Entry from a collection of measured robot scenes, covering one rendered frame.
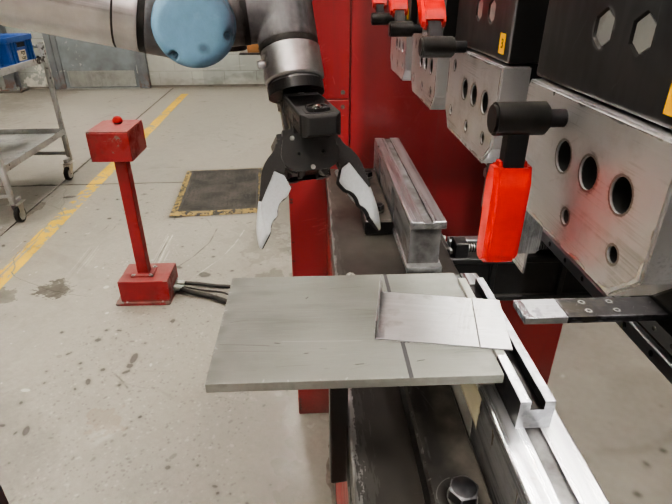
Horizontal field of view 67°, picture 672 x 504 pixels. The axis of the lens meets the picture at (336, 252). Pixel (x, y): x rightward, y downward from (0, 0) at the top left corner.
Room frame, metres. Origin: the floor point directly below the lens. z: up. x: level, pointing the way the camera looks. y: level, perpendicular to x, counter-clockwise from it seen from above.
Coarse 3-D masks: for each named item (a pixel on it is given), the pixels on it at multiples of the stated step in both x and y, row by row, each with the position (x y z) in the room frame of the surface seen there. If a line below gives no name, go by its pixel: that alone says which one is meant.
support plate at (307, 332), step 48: (240, 288) 0.49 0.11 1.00; (288, 288) 0.49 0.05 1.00; (336, 288) 0.49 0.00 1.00; (384, 288) 0.49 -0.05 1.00; (432, 288) 0.49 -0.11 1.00; (240, 336) 0.40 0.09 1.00; (288, 336) 0.40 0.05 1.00; (336, 336) 0.40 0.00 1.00; (240, 384) 0.33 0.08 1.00; (288, 384) 0.34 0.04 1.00; (336, 384) 0.34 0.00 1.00; (384, 384) 0.34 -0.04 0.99; (432, 384) 0.34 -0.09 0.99
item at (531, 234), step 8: (488, 168) 0.48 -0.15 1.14; (528, 216) 0.39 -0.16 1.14; (528, 224) 0.39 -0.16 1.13; (536, 224) 0.39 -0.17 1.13; (528, 232) 0.39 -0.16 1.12; (536, 232) 0.39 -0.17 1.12; (520, 240) 0.39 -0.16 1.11; (528, 240) 0.39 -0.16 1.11; (536, 240) 0.39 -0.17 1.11; (520, 248) 0.39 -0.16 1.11; (528, 248) 0.39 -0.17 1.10; (536, 248) 0.39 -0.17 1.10; (520, 256) 0.39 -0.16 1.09; (520, 264) 0.39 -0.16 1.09
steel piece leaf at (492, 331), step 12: (480, 300) 0.46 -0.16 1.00; (492, 300) 0.46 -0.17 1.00; (480, 312) 0.44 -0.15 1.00; (492, 312) 0.44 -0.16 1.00; (480, 324) 0.42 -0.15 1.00; (492, 324) 0.42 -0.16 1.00; (504, 324) 0.42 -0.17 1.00; (480, 336) 0.40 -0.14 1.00; (492, 336) 0.40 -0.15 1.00; (504, 336) 0.40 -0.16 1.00; (492, 348) 0.38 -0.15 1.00; (504, 348) 0.38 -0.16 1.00
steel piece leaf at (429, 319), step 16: (384, 304) 0.45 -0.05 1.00; (400, 304) 0.45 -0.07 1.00; (416, 304) 0.45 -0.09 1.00; (432, 304) 0.45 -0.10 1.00; (448, 304) 0.45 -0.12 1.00; (464, 304) 0.45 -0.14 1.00; (384, 320) 0.42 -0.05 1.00; (400, 320) 0.42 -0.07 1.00; (416, 320) 0.42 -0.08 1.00; (432, 320) 0.42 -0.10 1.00; (448, 320) 0.42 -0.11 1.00; (464, 320) 0.42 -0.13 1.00; (384, 336) 0.40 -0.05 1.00; (400, 336) 0.40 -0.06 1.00; (416, 336) 0.40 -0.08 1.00; (432, 336) 0.40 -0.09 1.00; (448, 336) 0.40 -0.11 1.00; (464, 336) 0.40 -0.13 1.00
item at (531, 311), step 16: (528, 304) 0.45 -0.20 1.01; (544, 304) 0.45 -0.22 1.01; (560, 304) 0.45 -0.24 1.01; (576, 304) 0.45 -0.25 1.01; (592, 304) 0.45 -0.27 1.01; (608, 304) 0.45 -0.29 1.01; (624, 304) 0.45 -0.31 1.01; (640, 304) 0.45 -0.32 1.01; (656, 304) 0.45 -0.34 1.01; (528, 320) 0.42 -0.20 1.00; (544, 320) 0.42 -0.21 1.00; (560, 320) 0.43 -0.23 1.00; (576, 320) 0.43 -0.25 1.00; (592, 320) 0.43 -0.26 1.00; (608, 320) 0.43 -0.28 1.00; (624, 320) 0.43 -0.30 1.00; (640, 320) 0.43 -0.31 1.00; (656, 320) 0.43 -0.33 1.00
